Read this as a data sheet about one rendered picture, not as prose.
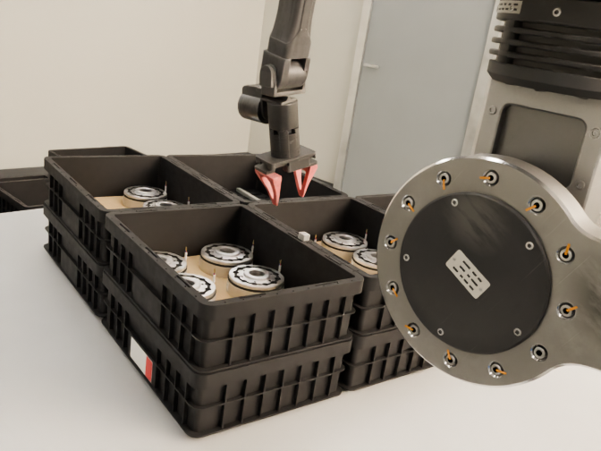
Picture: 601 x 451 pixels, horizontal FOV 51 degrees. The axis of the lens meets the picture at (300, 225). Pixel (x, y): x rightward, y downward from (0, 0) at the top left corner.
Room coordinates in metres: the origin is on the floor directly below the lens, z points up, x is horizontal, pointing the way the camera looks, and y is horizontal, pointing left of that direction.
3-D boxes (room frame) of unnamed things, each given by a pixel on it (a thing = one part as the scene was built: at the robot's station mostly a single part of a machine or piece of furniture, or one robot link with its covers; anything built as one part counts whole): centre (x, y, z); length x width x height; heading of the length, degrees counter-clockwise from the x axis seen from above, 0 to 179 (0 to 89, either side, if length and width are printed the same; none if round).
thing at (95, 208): (1.33, 0.37, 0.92); 0.40 x 0.30 x 0.02; 38
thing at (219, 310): (1.02, 0.12, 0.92); 0.40 x 0.30 x 0.02; 38
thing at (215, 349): (1.02, 0.12, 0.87); 0.40 x 0.30 x 0.11; 38
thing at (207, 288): (0.97, 0.18, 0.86); 0.10 x 0.10 x 0.01
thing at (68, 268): (1.33, 0.37, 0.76); 0.40 x 0.30 x 0.12; 38
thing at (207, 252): (1.15, 0.13, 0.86); 0.10 x 0.10 x 0.01
